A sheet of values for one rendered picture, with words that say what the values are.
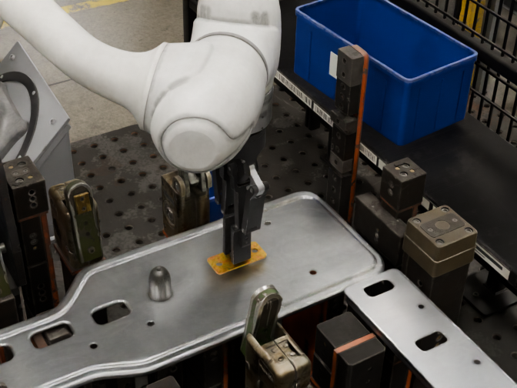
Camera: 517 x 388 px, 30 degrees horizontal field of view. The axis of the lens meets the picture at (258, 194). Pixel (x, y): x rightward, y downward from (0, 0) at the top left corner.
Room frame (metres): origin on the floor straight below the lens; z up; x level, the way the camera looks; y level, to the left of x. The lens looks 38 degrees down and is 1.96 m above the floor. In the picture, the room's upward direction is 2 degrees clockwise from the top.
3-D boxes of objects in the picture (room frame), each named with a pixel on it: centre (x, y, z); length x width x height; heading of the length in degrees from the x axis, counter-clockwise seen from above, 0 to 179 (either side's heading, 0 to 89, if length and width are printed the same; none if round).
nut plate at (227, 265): (1.06, 0.03, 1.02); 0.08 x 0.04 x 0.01; 122
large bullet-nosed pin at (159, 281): (1.00, 0.14, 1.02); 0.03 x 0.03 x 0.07
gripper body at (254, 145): (1.06, 0.03, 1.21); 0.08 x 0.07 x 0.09; 32
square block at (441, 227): (1.10, -0.27, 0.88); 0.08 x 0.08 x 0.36; 32
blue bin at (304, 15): (1.50, -0.21, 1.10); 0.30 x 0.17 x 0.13; 37
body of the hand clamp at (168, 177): (1.20, 0.12, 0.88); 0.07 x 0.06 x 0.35; 32
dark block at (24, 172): (1.12, 0.35, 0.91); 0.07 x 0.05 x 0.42; 32
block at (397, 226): (1.19, -0.20, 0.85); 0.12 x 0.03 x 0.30; 32
